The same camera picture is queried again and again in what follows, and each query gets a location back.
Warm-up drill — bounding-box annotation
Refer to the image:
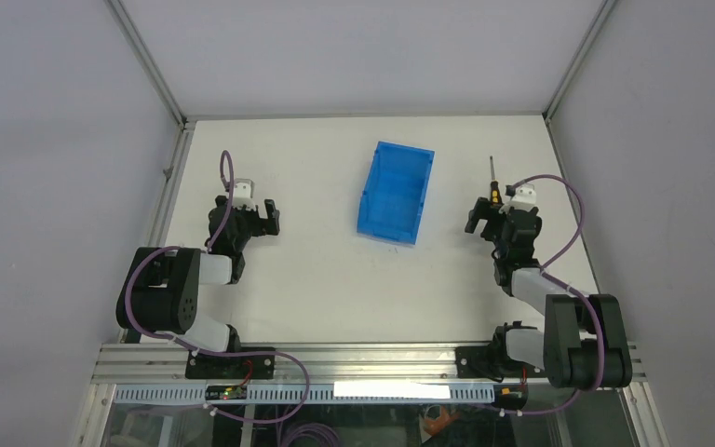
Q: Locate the right aluminium frame post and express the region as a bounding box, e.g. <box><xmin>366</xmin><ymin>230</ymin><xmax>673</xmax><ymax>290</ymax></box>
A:
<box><xmin>543</xmin><ymin>1</ymin><xmax>623</xmax><ymax>286</ymax></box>

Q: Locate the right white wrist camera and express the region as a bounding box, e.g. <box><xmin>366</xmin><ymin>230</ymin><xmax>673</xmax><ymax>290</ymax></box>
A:
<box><xmin>499</xmin><ymin>183</ymin><xmax>537</xmax><ymax>214</ymax></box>

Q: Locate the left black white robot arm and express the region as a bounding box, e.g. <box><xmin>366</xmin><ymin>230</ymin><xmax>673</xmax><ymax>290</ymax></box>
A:
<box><xmin>115</xmin><ymin>196</ymin><xmax>280</xmax><ymax>355</ymax></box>

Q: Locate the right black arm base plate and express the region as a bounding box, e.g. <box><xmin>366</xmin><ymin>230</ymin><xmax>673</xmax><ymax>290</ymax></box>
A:
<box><xmin>454</xmin><ymin>345</ymin><xmax>546</xmax><ymax>382</ymax></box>

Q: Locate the slotted grey cable duct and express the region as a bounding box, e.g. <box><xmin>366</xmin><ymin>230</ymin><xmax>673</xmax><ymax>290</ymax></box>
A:
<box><xmin>115</xmin><ymin>381</ymin><xmax>494</xmax><ymax>406</ymax></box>

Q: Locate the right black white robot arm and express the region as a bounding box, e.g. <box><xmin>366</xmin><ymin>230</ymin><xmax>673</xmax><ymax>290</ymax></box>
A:
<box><xmin>456</xmin><ymin>197</ymin><xmax>633</xmax><ymax>391</ymax></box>

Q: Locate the left aluminium frame post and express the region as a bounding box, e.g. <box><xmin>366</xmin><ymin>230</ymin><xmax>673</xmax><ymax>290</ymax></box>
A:
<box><xmin>105</xmin><ymin>0</ymin><xmax>196</xmax><ymax>345</ymax></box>

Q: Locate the blue plastic storage bin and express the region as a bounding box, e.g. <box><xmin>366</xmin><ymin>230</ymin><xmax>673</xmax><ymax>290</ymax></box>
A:
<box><xmin>357</xmin><ymin>142</ymin><xmax>435</xmax><ymax>245</ymax></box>

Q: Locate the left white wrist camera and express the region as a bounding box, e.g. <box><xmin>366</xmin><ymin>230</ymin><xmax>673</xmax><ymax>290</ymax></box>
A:
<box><xmin>232</xmin><ymin>178</ymin><xmax>256</xmax><ymax>210</ymax></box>

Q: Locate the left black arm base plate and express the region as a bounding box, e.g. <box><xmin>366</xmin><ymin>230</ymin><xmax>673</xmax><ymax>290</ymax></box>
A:
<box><xmin>184</xmin><ymin>346</ymin><xmax>276</xmax><ymax>381</ymax></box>

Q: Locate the aluminium frame post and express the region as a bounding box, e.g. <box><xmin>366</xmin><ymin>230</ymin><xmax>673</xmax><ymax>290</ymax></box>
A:
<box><xmin>105</xmin><ymin>0</ymin><xmax>196</xmax><ymax>345</ymax></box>
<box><xmin>543</xmin><ymin>1</ymin><xmax>623</xmax><ymax>286</ymax></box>

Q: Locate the orange object under table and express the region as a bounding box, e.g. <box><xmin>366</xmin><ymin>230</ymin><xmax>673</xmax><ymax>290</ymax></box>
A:
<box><xmin>420</xmin><ymin>405</ymin><xmax>461</xmax><ymax>437</ymax></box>

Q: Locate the black yellow handled screwdriver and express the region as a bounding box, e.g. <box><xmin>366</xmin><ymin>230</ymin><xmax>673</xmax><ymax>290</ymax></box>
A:
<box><xmin>489</xmin><ymin>156</ymin><xmax>503</xmax><ymax>206</ymax></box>

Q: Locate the aluminium frame front rail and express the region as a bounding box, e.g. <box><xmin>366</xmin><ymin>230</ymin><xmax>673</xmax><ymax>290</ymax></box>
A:
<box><xmin>90</xmin><ymin>342</ymin><xmax>647</xmax><ymax>385</ymax></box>

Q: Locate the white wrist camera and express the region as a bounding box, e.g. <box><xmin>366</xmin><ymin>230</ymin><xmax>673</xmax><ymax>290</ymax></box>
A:
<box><xmin>232</xmin><ymin>178</ymin><xmax>256</xmax><ymax>210</ymax></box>
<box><xmin>499</xmin><ymin>183</ymin><xmax>537</xmax><ymax>214</ymax></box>

